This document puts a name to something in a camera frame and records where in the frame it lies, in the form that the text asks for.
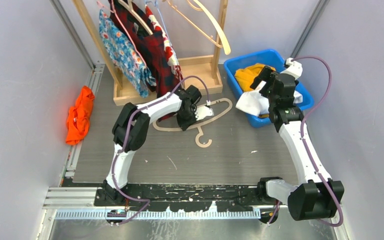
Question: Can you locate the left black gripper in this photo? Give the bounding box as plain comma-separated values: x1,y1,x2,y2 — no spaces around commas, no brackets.
176,107,201,131

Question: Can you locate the yellow skirt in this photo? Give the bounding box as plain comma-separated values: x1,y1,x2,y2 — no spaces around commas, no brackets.
234,63,266,92

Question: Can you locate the beige plastic hanger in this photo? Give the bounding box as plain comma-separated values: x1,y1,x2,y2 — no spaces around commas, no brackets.
164,0,233,56
152,97,234,149

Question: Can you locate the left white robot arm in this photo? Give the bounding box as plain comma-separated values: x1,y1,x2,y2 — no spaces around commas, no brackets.
102,85,202,207

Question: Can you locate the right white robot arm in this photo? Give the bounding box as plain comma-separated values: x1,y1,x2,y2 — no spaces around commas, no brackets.
251,66,345,221

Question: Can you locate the beige hanger under plaid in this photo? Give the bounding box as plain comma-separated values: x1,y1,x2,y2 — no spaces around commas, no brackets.
117,0,153,35

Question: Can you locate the blue plastic bin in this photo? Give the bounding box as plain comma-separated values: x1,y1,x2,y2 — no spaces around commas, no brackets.
223,49,314,130

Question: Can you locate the wooden clothes rack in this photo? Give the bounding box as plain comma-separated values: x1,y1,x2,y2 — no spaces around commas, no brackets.
71,0,229,107

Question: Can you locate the red black plaid dress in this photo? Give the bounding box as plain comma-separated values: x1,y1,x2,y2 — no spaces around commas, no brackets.
108,0,185,121

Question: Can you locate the red white floral garment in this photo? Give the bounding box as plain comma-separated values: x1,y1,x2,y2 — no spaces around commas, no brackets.
145,6,183,81

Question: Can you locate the blue floral garment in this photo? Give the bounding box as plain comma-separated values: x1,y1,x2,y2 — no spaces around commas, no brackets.
98,9,156,98

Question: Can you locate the orange cloth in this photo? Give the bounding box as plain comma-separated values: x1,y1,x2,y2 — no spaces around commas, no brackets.
65,85,95,146

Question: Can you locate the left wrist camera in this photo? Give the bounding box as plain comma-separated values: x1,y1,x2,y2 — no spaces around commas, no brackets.
194,100,214,121

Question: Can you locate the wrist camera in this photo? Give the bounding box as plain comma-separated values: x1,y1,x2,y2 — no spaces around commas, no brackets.
194,100,214,121
282,57,303,80

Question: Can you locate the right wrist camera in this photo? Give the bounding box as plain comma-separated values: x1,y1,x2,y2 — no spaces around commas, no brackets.
282,57,303,80

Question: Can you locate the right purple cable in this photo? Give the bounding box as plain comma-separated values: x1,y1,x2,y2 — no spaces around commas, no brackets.
266,55,345,228

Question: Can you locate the blue wire hanger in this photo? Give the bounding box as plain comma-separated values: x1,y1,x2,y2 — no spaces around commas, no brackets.
144,0,170,40

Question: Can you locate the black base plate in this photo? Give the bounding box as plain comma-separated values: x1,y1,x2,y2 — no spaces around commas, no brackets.
94,183,276,213

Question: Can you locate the pink wire hanger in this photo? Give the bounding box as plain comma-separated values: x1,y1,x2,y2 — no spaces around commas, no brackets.
108,0,146,65

